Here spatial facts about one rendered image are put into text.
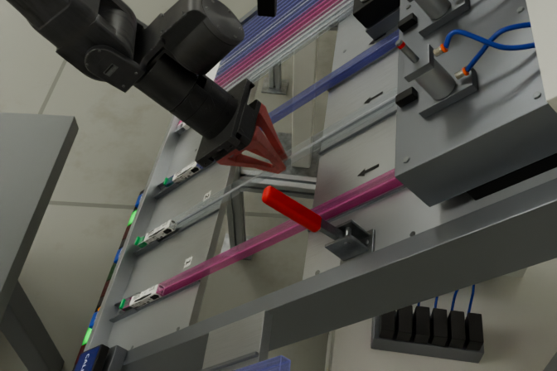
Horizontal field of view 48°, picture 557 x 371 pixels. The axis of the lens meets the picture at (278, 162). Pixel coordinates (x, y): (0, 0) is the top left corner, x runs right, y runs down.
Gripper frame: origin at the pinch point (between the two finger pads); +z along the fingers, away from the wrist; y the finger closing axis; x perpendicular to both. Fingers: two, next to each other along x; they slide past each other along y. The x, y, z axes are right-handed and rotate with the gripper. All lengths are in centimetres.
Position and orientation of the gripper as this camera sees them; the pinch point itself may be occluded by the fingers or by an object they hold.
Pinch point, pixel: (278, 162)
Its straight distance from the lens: 76.2
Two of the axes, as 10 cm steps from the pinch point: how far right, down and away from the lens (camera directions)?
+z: 7.2, 5.4, 4.4
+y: 1.5, -7.3, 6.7
